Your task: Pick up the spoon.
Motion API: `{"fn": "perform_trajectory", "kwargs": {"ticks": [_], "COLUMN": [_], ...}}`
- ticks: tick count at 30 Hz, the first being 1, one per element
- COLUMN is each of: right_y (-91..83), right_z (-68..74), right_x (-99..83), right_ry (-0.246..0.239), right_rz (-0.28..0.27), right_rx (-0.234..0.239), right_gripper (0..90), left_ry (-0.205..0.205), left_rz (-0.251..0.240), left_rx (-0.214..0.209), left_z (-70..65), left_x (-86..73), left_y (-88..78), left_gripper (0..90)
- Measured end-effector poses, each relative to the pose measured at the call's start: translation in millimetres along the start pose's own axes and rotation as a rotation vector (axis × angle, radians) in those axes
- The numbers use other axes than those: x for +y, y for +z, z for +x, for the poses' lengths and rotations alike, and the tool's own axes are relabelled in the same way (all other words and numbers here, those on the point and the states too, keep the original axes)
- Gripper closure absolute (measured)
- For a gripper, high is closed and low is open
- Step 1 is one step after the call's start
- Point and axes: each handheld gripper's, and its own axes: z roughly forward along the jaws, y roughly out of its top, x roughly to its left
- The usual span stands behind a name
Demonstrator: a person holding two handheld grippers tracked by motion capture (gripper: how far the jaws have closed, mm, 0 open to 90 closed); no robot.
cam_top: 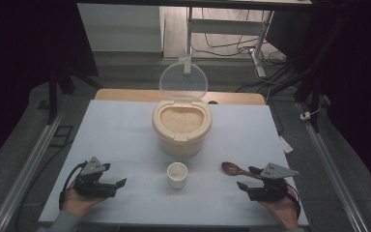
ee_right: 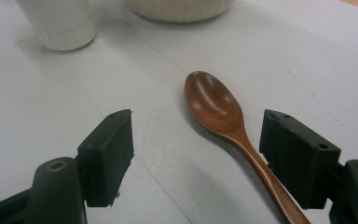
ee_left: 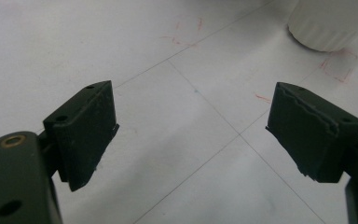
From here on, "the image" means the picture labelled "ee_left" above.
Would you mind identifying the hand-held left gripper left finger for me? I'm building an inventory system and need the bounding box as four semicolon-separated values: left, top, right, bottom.
42;79;120;192

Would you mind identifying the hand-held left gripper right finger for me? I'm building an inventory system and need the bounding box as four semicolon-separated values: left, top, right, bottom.
265;81;358;184

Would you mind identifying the white ribbed cup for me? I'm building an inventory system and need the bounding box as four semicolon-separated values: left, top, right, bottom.
286;0;358;53

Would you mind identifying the white table mat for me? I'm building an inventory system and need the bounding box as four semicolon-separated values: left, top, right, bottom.
0;0;358;224

